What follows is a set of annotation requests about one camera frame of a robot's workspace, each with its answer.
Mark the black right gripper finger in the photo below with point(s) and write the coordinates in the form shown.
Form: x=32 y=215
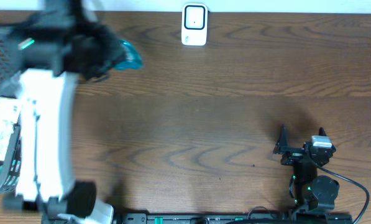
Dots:
x=322 y=132
x=281 y=146

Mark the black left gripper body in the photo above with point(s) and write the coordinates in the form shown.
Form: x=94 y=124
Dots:
x=95 y=54

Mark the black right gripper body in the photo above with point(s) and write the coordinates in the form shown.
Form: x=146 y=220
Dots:
x=293 y=157

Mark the teal mouthwash bottle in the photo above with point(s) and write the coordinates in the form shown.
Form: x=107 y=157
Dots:
x=132 y=60

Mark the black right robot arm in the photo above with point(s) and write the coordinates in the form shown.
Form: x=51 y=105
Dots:
x=313 y=193

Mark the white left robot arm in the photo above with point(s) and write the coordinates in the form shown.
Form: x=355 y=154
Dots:
x=46 y=179

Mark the white barcode scanner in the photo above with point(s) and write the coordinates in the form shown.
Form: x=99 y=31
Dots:
x=194 y=24

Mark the grey plastic basket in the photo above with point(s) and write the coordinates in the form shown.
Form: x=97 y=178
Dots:
x=10 y=140

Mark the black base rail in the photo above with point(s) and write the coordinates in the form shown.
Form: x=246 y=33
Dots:
x=142 y=218

